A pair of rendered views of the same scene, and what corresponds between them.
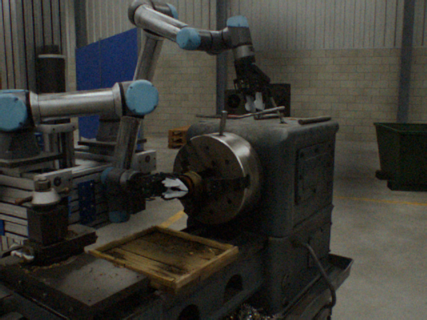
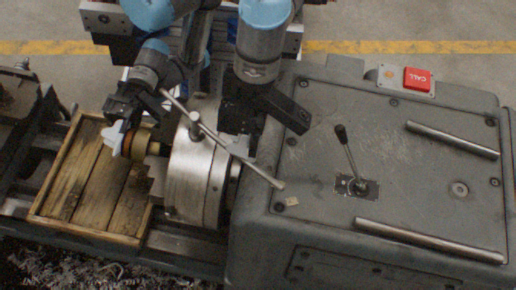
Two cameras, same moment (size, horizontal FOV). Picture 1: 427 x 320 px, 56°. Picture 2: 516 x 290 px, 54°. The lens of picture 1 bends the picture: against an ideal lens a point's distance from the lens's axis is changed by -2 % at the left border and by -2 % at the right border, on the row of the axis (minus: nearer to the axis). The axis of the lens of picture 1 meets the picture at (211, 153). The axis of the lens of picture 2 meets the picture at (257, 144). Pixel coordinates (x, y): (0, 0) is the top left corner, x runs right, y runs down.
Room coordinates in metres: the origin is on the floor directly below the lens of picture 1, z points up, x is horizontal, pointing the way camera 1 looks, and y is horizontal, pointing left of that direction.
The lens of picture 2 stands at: (1.20, -0.60, 2.15)
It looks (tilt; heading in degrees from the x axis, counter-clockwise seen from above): 57 degrees down; 58
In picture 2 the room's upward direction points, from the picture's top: 8 degrees clockwise
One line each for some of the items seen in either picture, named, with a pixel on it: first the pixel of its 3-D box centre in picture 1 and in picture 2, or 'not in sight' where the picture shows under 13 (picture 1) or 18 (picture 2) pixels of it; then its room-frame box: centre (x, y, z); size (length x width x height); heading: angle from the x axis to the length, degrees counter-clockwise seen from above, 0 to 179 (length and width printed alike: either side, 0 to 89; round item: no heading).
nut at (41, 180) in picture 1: (43, 183); not in sight; (0.97, 0.42, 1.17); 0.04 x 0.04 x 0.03
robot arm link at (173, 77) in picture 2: (119, 205); (159, 81); (1.42, 0.34, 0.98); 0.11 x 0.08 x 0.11; 19
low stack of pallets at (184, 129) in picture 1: (193, 137); not in sight; (9.75, 0.44, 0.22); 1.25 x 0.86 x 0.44; 162
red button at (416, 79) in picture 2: not in sight; (416, 80); (1.92, -0.09, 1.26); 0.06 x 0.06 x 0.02; 54
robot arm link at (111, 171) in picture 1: (117, 179); (151, 60); (1.40, 0.33, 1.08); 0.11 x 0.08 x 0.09; 53
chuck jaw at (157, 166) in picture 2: (223, 183); (162, 183); (1.31, -0.04, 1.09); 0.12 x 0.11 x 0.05; 54
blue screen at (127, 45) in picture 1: (102, 99); not in sight; (8.03, 2.14, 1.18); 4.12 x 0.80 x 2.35; 31
